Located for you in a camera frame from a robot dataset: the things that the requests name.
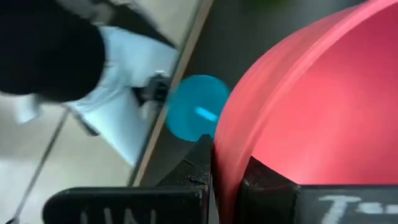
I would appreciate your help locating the large red bowl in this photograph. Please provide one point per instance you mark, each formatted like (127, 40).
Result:
(326, 109)

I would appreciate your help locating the small cyan translucent bowl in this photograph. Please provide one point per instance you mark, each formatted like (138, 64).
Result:
(192, 102)

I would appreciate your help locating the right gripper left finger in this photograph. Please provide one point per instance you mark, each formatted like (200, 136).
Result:
(124, 205)

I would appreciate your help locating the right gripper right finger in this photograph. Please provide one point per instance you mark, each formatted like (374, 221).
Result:
(311, 205)

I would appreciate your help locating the person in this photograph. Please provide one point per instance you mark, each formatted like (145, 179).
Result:
(130, 62)

